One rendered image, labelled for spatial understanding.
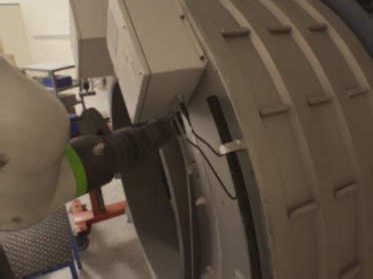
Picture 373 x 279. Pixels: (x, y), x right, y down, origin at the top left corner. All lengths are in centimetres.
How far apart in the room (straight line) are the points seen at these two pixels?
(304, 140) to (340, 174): 12
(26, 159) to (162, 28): 37
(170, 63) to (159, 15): 12
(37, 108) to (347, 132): 54
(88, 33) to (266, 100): 73
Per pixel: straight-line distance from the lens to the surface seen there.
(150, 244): 140
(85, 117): 53
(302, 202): 55
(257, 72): 56
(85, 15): 113
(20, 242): 191
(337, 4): 88
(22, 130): 31
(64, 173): 44
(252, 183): 49
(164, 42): 55
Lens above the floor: 174
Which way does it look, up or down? 23 degrees down
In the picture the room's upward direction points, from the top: 2 degrees counter-clockwise
